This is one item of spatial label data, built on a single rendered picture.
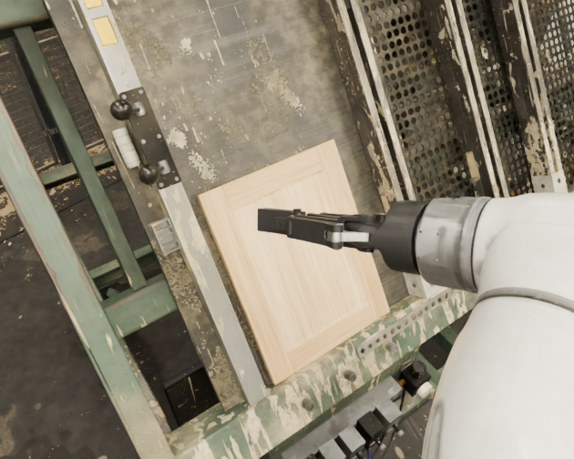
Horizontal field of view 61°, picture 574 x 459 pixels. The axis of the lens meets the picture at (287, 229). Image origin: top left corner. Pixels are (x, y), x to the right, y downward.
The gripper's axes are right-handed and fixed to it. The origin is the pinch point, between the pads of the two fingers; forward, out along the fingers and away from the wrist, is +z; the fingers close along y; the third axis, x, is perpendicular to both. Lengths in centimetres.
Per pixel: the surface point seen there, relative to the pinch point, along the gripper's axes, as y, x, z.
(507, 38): -110, -46, 10
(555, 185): -124, -3, -3
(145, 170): -2.6, -5.8, 34.8
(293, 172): -42, -6, 34
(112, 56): -4, -27, 48
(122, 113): 0.6, -15.5, 36.5
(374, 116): -59, -20, 23
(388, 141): -64, -14, 22
